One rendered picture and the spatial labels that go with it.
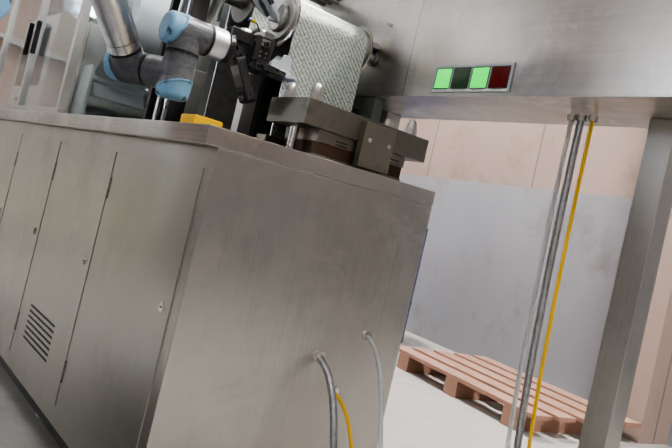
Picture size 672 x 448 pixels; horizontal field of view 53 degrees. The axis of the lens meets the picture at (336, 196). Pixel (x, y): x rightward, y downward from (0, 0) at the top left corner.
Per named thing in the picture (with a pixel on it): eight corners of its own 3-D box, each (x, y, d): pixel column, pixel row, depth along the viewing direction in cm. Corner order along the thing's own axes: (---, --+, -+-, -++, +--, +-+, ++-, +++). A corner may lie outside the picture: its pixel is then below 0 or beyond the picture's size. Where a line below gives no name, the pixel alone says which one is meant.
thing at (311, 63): (276, 104, 172) (293, 33, 173) (346, 128, 187) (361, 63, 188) (277, 104, 172) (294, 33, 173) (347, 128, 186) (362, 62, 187)
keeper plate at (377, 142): (352, 165, 164) (362, 120, 164) (381, 174, 170) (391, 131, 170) (358, 165, 162) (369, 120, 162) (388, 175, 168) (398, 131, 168)
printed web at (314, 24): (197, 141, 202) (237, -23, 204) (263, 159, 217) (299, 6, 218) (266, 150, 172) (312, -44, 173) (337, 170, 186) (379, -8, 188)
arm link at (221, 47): (211, 55, 156) (195, 57, 162) (229, 61, 158) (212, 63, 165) (219, 23, 156) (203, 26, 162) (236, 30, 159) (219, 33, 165)
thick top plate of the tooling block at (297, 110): (266, 120, 166) (271, 96, 166) (383, 158, 191) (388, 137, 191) (303, 122, 154) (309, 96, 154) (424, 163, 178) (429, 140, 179)
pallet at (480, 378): (642, 447, 345) (647, 425, 346) (521, 438, 307) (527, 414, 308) (488, 373, 453) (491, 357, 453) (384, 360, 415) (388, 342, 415)
